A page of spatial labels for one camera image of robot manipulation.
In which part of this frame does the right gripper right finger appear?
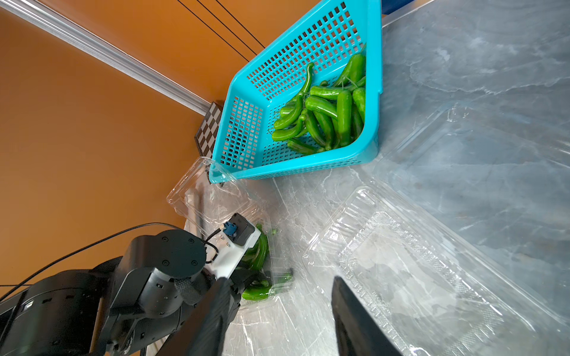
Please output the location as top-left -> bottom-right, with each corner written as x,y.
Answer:
331,276 -> 402,356

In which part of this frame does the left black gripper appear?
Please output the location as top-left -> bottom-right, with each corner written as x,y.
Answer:
106,229 -> 240,352

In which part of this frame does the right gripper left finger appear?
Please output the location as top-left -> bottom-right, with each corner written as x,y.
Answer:
157,278 -> 232,355

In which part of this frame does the clear pepper container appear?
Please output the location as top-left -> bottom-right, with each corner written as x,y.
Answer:
304,185 -> 569,355
387,106 -> 569,249
230,209 -> 295,314

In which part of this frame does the clear pepper container front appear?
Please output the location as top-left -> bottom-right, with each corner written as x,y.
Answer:
230,209 -> 295,314

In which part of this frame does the teal plastic basket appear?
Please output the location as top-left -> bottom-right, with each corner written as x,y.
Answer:
212,1 -> 383,179

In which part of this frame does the black white checkerboard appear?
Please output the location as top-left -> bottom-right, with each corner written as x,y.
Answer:
194,102 -> 223,159

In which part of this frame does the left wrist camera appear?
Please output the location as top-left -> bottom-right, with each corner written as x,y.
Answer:
204,213 -> 261,278

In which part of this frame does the left aluminium frame post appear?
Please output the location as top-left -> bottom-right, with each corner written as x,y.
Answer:
1,0 -> 211,115

